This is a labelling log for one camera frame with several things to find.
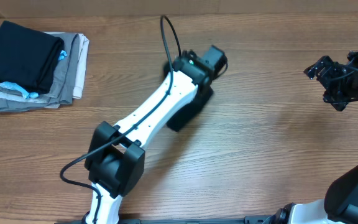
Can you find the black polo shirt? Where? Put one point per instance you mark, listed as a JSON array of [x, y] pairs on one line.
[[183, 116]]

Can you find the grey folded garment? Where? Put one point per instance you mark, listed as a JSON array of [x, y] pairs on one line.
[[15, 106]]

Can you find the light blue cloth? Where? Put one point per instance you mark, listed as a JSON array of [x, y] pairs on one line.
[[14, 92]]

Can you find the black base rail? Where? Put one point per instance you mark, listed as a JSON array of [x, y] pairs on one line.
[[258, 219]]

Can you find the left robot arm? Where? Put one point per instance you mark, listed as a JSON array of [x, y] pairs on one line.
[[116, 157]]

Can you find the white folded garment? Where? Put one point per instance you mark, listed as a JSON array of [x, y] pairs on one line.
[[81, 62]]

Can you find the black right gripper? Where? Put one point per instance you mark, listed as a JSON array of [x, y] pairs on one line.
[[330, 68]]

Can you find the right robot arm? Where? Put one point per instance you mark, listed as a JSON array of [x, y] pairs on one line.
[[340, 204]]

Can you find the black folded garment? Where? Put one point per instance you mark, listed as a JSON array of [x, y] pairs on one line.
[[28, 57]]

